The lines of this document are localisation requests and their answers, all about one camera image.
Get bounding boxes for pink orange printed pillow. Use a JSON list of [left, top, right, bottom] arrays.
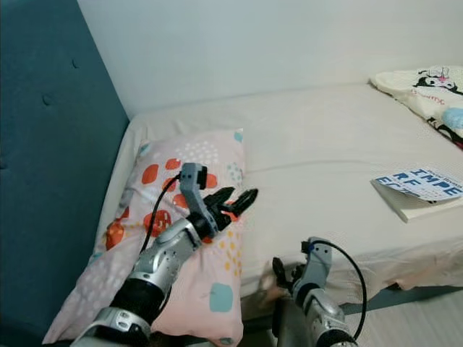
[[43, 129, 247, 347]]

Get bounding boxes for white book blue letters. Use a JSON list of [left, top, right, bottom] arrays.
[[370, 168, 463, 223]]

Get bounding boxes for cream cartoon printed quilt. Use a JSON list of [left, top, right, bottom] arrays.
[[369, 65, 463, 151]]

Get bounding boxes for grey right robot leg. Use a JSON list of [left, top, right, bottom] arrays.
[[273, 296, 306, 347]]

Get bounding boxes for cream sheeted mattress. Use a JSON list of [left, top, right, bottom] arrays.
[[98, 83, 463, 322]]

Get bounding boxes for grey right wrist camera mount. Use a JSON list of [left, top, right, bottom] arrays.
[[302, 237, 334, 286]]

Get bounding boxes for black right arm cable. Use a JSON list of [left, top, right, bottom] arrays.
[[311, 240, 368, 340]]

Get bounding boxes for blue fabric bed frame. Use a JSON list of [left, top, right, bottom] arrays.
[[0, 0, 463, 347]]

